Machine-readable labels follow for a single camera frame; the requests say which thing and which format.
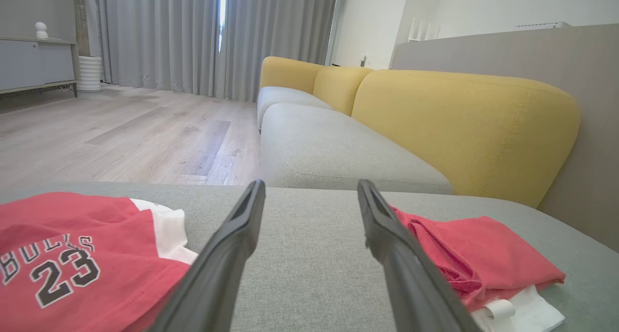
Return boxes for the grey sideboard cabinet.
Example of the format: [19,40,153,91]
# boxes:
[0,36,79,100]

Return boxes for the grey low partition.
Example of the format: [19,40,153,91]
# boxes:
[391,23,619,254]

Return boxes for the white ribbed plant pot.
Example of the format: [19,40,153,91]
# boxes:
[76,56,103,93]

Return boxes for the large yellow sofa backrest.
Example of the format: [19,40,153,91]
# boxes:
[351,69,582,209]

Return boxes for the red Bulls 23 jersey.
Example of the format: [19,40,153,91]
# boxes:
[0,192,199,332]

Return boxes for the small yellow sofa backrest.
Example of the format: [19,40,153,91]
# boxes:
[312,65,374,116]

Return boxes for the white router with antennas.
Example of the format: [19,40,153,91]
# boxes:
[408,17,442,43]

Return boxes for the flat white device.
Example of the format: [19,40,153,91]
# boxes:
[514,21,572,31]

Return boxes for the red and white shirt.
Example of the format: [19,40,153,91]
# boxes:
[389,206,566,332]

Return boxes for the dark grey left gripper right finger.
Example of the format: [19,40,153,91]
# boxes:
[357,179,482,332]

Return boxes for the large grey sofa seat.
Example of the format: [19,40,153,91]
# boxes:
[0,181,619,332]

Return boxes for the grey sofa seat cushion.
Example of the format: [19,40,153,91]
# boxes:
[260,102,454,196]
[256,86,334,130]

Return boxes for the grey pleated curtain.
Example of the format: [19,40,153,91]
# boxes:
[94,0,222,98]
[215,0,338,103]

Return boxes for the yellow sofa end backrest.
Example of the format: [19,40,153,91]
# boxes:
[259,56,325,95]

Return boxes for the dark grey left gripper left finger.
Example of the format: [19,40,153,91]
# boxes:
[147,180,266,332]

